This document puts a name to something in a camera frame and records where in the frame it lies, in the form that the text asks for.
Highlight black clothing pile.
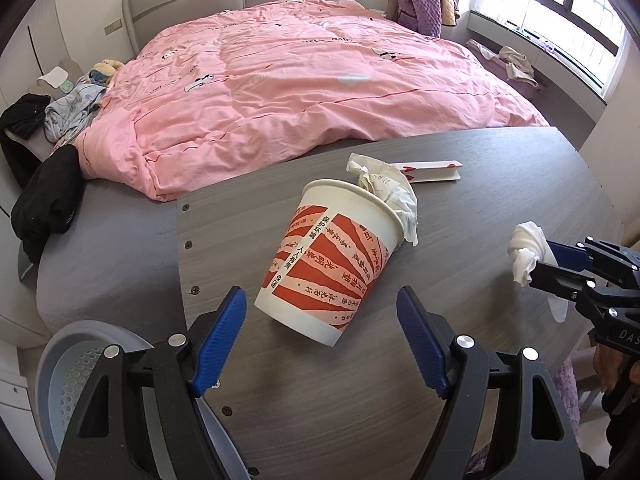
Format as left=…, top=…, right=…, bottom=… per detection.
left=0, top=94, right=53, bottom=188
left=11, top=144, right=87, bottom=266

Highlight yellow plush toy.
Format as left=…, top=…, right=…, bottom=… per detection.
left=87, top=59, right=126, bottom=86

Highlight pink duvet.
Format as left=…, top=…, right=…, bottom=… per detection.
left=74, top=0, right=551, bottom=203

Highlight twisted white tissue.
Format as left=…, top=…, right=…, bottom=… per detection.
left=506, top=221, right=568, bottom=323

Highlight grey bed mattress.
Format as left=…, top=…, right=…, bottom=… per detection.
left=17, top=175, right=193, bottom=346

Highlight person's right forearm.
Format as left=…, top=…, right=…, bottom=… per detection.
left=580, top=400, right=640, bottom=480

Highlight clothes on window bench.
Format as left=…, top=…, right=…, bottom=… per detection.
left=467, top=39, right=546, bottom=101

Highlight red and white paper cup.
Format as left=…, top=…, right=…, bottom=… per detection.
left=254, top=178, right=405, bottom=349

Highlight white card with red hearts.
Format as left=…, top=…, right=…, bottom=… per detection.
left=387, top=159, right=463, bottom=186

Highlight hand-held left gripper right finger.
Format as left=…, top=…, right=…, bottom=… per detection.
left=396, top=286, right=585, bottom=480

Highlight white folded towel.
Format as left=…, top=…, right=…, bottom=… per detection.
left=37, top=66, right=70, bottom=86

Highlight yellow brown-trimmed garment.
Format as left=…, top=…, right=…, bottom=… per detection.
left=432, top=0, right=461, bottom=28

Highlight window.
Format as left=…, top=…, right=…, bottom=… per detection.
left=470, top=0, right=633, bottom=96

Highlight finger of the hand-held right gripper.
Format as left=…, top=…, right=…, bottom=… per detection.
left=529, top=261, right=608, bottom=311
left=546, top=236, right=640, bottom=286

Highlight beige crumpled cloth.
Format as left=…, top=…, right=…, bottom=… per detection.
left=497, top=46, right=538, bottom=83

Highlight grey perforated plastic basket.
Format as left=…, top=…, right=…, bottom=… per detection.
left=35, top=319, right=251, bottom=480

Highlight white paper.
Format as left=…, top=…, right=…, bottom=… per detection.
left=346, top=152, right=420, bottom=247

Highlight light blue clothes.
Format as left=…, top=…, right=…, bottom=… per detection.
left=44, top=76, right=107, bottom=143

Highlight person's right hand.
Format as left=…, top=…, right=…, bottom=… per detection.
left=594, top=342, right=626, bottom=393

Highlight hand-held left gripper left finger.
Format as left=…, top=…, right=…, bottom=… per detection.
left=56, top=285, right=248, bottom=480

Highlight purple quilted garment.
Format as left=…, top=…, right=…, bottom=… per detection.
left=395, top=0, right=446, bottom=38

